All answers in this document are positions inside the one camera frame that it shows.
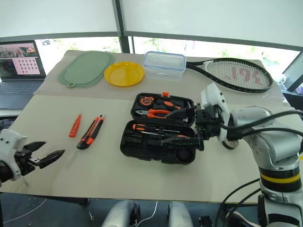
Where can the orange black utility knife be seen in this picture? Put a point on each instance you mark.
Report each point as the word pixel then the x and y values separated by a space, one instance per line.
pixel 91 132

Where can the dark framed glass panel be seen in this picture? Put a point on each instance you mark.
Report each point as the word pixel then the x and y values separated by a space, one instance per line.
pixel 294 73

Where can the stubby orange black screwdriver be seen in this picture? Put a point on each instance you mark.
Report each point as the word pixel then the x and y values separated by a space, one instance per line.
pixel 169 104

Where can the clear container with blue lid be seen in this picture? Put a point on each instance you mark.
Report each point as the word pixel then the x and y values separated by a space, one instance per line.
pixel 163 67

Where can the dark window frame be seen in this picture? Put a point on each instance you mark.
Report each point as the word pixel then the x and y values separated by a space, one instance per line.
pixel 123 23

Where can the open grey laptop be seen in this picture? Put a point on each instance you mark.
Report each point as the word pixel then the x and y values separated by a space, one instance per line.
pixel 19 87

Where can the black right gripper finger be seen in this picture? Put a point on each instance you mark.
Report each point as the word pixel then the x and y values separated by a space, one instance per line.
pixel 182 114
pixel 184 141

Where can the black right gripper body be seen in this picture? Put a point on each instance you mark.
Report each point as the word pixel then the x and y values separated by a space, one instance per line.
pixel 202 118

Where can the dark shoe with white sole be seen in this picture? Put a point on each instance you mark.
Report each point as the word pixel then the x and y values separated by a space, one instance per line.
pixel 241 221

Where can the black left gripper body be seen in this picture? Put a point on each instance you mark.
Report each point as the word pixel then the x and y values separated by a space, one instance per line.
pixel 24 162

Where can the orange voltage tester pen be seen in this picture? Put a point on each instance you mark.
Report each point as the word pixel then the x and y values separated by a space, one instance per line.
pixel 75 125

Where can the small black floor object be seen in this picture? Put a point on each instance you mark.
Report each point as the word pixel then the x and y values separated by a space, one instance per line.
pixel 205 221

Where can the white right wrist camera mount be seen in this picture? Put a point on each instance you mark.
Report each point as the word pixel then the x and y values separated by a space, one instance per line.
pixel 214 94

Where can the long orange black screwdriver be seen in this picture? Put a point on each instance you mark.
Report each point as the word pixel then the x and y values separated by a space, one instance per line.
pixel 142 127

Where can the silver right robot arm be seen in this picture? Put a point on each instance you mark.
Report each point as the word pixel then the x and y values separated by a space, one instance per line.
pixel 272 146

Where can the black plastic tool case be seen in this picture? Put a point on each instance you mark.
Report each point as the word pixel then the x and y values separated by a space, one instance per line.
pixel 142 151

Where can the black tennis racket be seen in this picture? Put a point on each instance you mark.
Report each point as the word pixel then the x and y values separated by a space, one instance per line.
pixel 265 71

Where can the green silicone mat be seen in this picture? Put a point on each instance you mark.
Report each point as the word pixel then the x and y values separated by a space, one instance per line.
pixel 85 69

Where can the orange black tape measure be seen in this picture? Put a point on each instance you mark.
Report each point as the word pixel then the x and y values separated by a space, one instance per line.
pixel 146 101

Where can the orange case latch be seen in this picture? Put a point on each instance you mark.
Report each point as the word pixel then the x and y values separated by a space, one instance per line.
pixel 165 94

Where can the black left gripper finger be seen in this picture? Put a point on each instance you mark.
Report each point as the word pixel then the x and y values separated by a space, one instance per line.
pixel 50 158
pixel 34 146

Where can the yellow plastic plate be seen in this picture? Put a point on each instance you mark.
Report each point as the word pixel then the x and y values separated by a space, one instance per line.
pixel 124 74

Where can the silver rounded shape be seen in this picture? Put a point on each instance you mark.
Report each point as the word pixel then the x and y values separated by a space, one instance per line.
pixel 118 214
pixel 178 215

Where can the beige table cover sheet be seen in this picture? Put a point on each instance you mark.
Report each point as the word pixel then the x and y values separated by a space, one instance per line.
pixel 94 175
pixel 165 87

